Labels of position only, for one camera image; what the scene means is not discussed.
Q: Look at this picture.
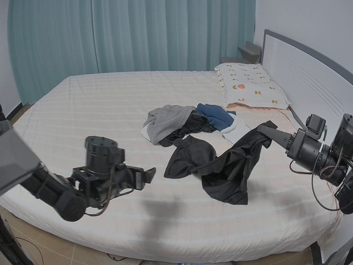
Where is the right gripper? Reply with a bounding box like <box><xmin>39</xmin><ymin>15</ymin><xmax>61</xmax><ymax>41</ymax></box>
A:
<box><xmin>259</xmin><ymin>128</ymin><xmax>331</xmax><ymax>176</ymax></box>

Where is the white printed pillow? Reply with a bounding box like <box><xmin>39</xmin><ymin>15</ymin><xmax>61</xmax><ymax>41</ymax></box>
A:
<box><xmin>215</xmin><ymin>62</ymin><xmax>290</xmax><ymax>110</ymax></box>

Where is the black T-shirt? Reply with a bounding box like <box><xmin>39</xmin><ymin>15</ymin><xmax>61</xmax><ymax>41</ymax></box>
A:
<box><xmin>164</xmin><ymin>121</ymin><xmax>278</xmax><ymax>206</ymax></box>

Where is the grey bedside table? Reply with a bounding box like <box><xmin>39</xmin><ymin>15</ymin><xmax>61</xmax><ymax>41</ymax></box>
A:
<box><xmin>221</xmin><ymin>41</ymin><xmax>261</xmax><ymax>64</ymax></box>

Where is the pile of clothes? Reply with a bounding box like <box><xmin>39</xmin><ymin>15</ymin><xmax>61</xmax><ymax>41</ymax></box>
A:
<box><xmin>140</xmin><ymin>103</ymin><xmax>251</xmax><ymax>148</ymax></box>

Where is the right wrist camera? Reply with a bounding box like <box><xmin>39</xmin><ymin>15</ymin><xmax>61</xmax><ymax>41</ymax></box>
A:
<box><xmin>305</xmin><ymin>114</ymin><xmax>328</xmax><ymax>142</ymax></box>

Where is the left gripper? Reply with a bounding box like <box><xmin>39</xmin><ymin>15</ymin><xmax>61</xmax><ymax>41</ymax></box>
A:
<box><xmin>112</xmin><ymin>165</ymin><xmax>156</xmax><ymax>190</ymax></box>

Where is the bed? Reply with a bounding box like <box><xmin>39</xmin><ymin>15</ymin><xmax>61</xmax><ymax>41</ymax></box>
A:
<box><xmin>0</xmin><ymin>29</ymin><xmax>353</xmax><ymax>262</ymax></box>

